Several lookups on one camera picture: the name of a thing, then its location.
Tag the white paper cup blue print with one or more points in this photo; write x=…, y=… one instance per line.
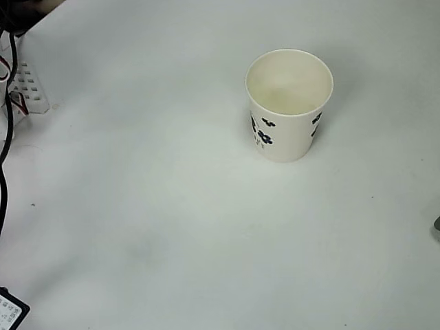
x=292, y=137

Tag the grey object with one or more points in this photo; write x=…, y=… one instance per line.
x=437, y=228

